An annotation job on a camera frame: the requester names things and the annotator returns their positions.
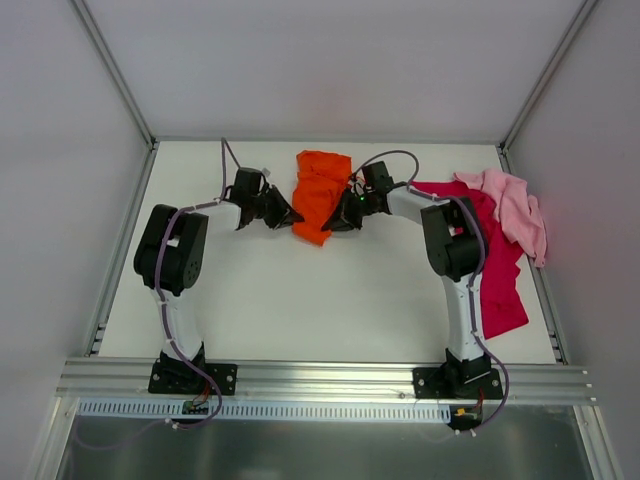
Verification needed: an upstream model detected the orange t shirt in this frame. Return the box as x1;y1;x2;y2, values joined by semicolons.
292;150;352;247

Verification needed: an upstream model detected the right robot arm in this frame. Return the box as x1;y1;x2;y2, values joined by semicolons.
322;161;493;399

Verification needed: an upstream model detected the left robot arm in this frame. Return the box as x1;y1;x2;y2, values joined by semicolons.
133;167;304;398

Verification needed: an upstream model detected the light pink t shirt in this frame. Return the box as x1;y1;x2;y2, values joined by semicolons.
453;168;547;268

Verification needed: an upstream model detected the magenta t shirt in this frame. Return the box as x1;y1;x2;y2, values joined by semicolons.
413;181;529;339

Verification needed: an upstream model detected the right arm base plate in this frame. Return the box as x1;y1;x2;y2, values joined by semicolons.
412;365;504;400

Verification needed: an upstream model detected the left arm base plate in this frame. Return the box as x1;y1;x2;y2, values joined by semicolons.
147;363;238;396

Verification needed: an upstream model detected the white slotted cable duct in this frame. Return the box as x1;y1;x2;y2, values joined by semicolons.
77;398;451;424

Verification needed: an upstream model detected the left aluminium frame post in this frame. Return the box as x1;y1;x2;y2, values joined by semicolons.
68;0;157;150

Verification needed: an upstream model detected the aluminium frame post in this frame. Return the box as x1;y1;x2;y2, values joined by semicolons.
68;0;157;150
498;0;600;152

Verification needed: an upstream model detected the right aluminium frame post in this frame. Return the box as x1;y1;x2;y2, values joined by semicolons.
498;0;600;152

